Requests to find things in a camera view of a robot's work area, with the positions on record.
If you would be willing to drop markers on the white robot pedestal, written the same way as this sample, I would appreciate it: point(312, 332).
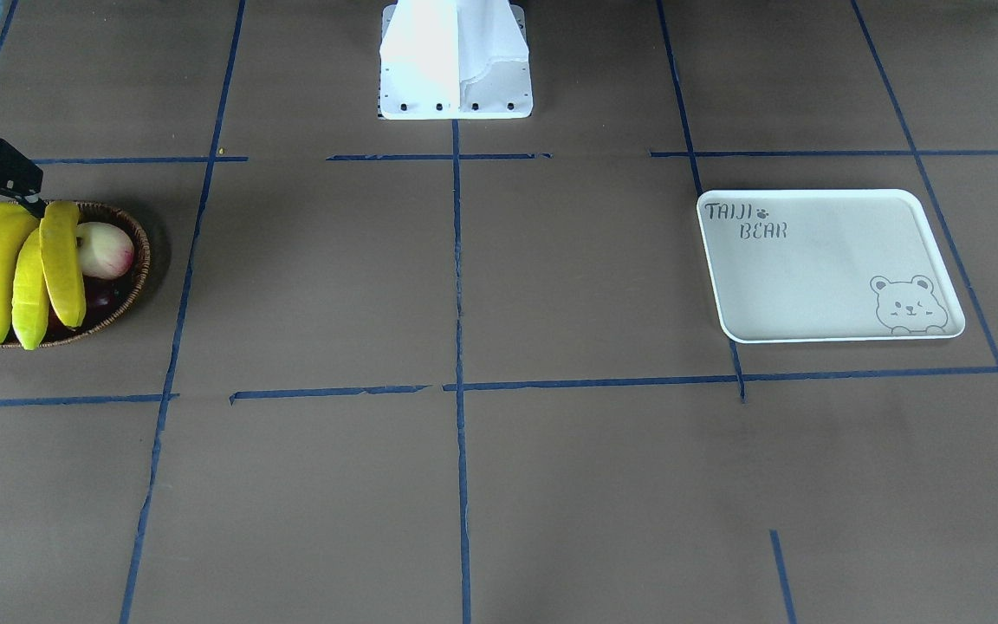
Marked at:
point(454, 60)

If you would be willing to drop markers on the dark purple fruit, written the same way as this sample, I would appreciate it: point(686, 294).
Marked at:
point(102, 299)

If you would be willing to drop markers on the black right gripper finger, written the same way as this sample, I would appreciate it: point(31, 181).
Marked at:
point(35, 205)

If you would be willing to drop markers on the white bear tray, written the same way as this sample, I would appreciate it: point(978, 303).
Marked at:
point(826, 266)

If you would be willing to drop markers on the brown wicker basket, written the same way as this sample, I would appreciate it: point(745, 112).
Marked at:
point(123, 292)

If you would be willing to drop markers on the red yellow apple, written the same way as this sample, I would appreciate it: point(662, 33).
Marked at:
point(105, 251)

